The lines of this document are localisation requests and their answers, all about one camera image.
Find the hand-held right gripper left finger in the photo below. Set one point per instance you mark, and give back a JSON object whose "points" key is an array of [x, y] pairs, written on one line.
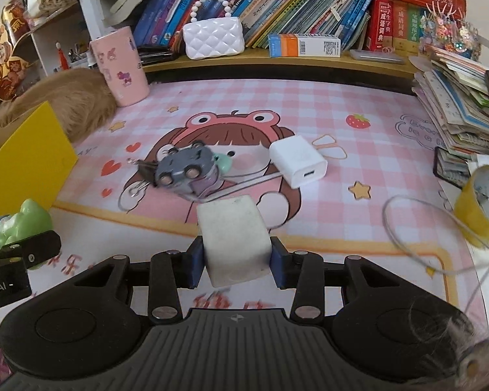
{"points": [[195, 262]]}

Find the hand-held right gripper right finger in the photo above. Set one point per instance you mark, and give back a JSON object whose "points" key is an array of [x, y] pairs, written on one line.
{"points": [[278, 262]]}

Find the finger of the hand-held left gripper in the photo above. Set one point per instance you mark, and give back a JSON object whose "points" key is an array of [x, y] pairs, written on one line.
{"points": [[40, 248]]}

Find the green frog toy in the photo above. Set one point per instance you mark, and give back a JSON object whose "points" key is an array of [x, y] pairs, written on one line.
{"points": [[28, 220]]}

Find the yellow cardboard box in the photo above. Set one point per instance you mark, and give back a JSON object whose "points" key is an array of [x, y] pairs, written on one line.
{"points": [[28, 159]]}

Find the white USB charger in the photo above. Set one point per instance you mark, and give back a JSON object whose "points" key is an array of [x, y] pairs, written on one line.
{"points": [[295, 161]]}

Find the pink cartoon desk mat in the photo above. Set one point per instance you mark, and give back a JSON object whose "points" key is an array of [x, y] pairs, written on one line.
{"points": [[330, 220]]}

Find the brown furry cloth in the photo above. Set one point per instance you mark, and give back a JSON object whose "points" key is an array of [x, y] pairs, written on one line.
{"points": [[65, 97]]}

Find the red gold printed bag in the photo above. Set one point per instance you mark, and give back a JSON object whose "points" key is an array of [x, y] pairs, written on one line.
{"points": [[8, 57]]}

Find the pink cartoon cylinder container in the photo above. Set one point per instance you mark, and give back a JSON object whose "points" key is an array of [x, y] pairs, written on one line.
{"points": [[120, 69]]}

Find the pens in holder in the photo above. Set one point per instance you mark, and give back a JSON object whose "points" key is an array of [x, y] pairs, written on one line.
{"points": [[75, 55]]}

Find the black printed card pack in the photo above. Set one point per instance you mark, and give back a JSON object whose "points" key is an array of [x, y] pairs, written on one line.
{"points": [[450, 167]]}

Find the yellow tape roll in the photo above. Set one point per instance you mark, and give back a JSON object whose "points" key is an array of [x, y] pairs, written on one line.
{"points": [[470, 211]]}

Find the white side shelf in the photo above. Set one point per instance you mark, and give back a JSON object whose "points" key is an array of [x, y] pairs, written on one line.
{"points": [[45, 44]]}

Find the black flat item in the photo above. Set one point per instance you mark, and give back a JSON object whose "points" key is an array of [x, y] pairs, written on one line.
{"points": [[157, 55]]}

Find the orange blue white carton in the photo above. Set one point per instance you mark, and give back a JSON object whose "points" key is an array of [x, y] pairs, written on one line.
{"points": [[305, 45]]}

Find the grey furry cuff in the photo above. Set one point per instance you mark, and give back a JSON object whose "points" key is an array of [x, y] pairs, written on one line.
{"points": [[481, 358]]}

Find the white quilted pearl handbag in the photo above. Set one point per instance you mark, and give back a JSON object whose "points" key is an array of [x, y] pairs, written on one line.
{"points": [[214, 38]]}

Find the grey flat case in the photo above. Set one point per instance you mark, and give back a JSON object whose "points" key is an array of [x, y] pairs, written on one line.
{"points": [[377, 57]]}

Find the stack of booklets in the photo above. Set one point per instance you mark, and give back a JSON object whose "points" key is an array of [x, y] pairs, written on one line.
{"points": [[452, 106]]}

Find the row of colourful books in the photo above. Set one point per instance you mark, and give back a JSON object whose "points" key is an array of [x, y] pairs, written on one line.
{"points": [[269, 4]]}

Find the red thick dictionary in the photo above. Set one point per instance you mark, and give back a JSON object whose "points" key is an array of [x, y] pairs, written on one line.
{"points": [[382, 24]]}

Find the orange-red thick dictionary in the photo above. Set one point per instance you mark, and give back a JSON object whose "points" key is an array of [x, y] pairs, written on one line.
{"points": [[401, 28]]}

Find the colourful beaded hair ornament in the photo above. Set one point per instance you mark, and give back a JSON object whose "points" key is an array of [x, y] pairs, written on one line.
{"points": [[448, 30]]}

